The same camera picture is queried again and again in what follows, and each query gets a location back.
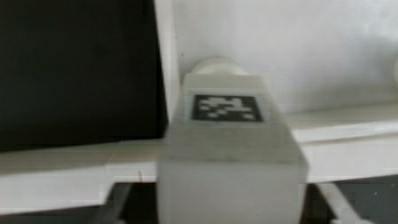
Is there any white square tabletop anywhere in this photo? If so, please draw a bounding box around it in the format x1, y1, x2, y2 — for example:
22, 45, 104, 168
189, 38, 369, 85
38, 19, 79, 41
155, 0, 398, 141

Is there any white front fence bar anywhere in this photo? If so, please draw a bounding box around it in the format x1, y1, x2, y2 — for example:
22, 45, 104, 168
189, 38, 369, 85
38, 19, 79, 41
0, 102, 398, 215

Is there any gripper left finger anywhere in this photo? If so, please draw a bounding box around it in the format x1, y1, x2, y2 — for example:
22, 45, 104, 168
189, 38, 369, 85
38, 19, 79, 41
100, 183, 159, 224

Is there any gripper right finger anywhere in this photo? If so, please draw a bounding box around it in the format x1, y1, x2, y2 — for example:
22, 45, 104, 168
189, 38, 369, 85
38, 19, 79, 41
301, 183, 374, 224

